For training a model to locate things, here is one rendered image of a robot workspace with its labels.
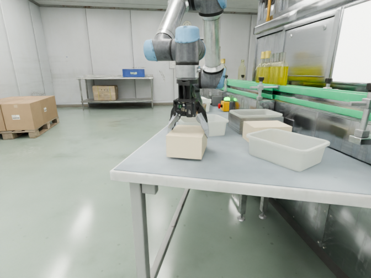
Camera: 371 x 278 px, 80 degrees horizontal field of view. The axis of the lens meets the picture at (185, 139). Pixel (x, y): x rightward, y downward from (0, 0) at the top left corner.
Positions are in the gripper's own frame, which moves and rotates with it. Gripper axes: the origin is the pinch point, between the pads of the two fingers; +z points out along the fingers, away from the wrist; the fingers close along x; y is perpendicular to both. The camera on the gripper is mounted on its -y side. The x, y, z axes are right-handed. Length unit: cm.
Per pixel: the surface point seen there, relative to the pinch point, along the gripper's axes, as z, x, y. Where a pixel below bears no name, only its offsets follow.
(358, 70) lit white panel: -22, 66, -35
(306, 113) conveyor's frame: -4, 47, -32
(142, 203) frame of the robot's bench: 20.0, -12.7, 14.9
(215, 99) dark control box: 2, 0, -115
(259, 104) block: -4, 30, -54
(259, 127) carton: -0.9, 25.8, -14.4
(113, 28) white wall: -131, -330, -560
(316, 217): 57, 65, -44
